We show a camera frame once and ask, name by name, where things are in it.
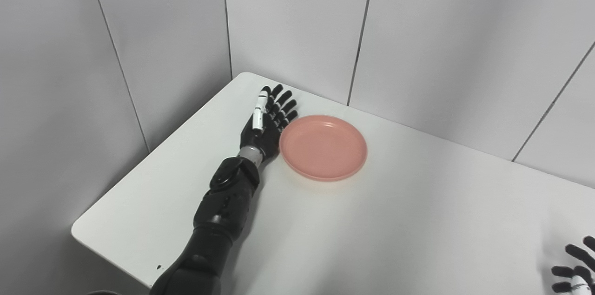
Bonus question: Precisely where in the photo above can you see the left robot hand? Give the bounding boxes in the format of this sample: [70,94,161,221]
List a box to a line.
[239,84,299,162]

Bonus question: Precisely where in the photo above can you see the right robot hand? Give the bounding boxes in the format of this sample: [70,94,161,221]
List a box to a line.
[551,236,595,295]

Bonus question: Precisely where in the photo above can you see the pink round plate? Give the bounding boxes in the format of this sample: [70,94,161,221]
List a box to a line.
[279,115,368,182]

